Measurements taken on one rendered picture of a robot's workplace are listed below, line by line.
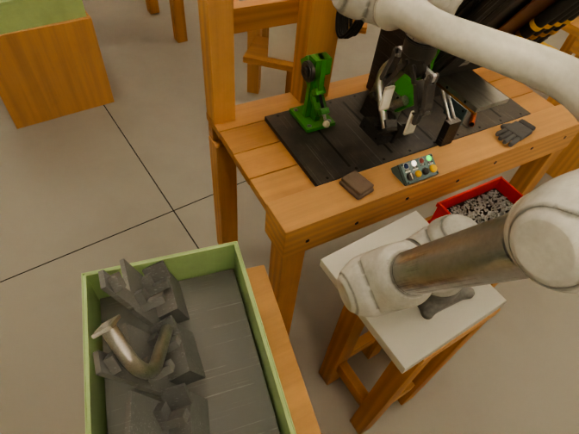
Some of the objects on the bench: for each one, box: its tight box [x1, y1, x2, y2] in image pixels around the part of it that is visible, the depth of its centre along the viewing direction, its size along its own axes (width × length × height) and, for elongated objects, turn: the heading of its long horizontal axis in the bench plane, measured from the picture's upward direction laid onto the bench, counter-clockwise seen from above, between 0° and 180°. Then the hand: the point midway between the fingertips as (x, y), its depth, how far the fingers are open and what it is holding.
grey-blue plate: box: [443, 96, 468, 137], centre depth 167 cm, size 10×2×14 cm, turn 24°
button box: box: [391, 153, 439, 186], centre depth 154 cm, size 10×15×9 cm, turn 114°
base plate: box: [265, 70, 531, 187], centre depth 178 cm, size 42×110×2 cm, turn 114°
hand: (397, 114), depth 107 cm, fingers open, 10 cm apart
